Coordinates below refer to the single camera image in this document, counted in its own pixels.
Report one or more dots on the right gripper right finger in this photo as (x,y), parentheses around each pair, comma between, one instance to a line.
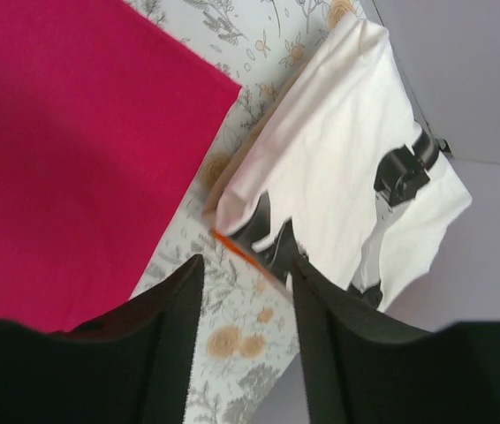
(363,366)

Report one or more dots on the orange folded t shirt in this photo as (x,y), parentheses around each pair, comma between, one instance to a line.
(229,245)

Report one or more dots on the white printed folded t shirt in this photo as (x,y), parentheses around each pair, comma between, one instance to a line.
(342,170)

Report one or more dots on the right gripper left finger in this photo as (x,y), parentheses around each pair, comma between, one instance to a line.
(130,365)

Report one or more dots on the magenta t shirt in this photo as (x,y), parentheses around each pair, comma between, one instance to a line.
(104,121)

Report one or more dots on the floral patterned table mat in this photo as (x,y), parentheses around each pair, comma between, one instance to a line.
(247,335)

